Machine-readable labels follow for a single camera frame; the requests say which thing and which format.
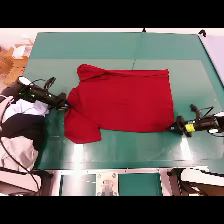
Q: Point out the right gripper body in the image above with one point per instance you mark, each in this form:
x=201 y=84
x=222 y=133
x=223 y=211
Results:
x=185 y=126

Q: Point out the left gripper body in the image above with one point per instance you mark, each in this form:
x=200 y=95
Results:
x=59 y=100

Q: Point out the red T-shirt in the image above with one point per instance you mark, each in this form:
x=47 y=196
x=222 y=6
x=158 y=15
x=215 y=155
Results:
x=123 y=100

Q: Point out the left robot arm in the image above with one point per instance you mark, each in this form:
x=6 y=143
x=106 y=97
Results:
x=35 y=91

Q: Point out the white garment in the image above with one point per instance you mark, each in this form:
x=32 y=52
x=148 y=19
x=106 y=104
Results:
x=25 y=107

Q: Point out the black garment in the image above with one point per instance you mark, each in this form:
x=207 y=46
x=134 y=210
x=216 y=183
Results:
x=23 y=126

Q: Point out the beige garment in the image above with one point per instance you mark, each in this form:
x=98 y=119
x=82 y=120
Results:
x=16 y=151

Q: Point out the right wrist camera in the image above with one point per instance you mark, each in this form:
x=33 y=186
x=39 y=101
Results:
x=196 y=111

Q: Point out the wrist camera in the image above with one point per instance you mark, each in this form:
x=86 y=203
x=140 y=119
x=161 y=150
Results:
x=50 y=82
x=196 y=111

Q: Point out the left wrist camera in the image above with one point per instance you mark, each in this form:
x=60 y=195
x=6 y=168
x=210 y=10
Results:
x=50 y=82

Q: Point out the silver frame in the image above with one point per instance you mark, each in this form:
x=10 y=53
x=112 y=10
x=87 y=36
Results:
x=106 y=181

